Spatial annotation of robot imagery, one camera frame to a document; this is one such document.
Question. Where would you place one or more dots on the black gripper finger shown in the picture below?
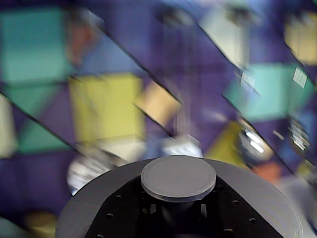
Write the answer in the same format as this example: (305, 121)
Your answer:
(123, 213)
(232, 215)

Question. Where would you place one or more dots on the grey robot wrist mount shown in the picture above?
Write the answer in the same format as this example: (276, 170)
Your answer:
(178, 176)

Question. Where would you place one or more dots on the metal skimmer spoon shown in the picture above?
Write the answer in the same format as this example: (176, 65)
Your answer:
(86, 168)

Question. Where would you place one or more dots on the metal ladle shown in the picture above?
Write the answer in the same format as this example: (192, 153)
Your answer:
(252, 143)

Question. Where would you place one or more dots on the gold toy faucet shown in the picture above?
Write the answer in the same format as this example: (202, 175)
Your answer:
(39, 223)

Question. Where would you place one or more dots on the blue toy kitchen unit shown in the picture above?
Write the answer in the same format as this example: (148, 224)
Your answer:
(37, 49)

